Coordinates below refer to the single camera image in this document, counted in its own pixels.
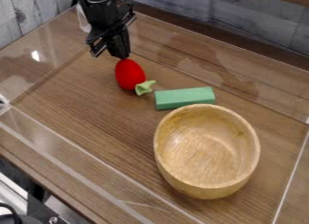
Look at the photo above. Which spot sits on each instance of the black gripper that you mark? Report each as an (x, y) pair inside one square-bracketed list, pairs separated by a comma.
[(108, 19)]

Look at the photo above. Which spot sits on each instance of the red plush fruit green stem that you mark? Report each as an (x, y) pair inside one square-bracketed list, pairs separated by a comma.
[(131, 77)]

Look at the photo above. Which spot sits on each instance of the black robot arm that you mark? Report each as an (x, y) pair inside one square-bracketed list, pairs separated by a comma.
[(108, 17)]

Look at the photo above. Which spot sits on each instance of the green rectangular block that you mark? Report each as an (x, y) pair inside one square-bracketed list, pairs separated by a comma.
[(168, 99)]

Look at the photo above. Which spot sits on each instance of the wooden bowl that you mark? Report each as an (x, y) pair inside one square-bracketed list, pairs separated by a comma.
[(206, 151)]

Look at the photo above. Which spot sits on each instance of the black equipment under table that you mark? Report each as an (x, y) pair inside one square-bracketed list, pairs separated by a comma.
[(25, 211)]

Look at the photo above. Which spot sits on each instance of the clear acrylic corner bracket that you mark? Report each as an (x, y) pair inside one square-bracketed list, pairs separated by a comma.
[(84, 25)]

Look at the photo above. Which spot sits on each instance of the clear acrylic tray enclosure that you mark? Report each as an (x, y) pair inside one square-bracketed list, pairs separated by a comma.
[(79, 134)]

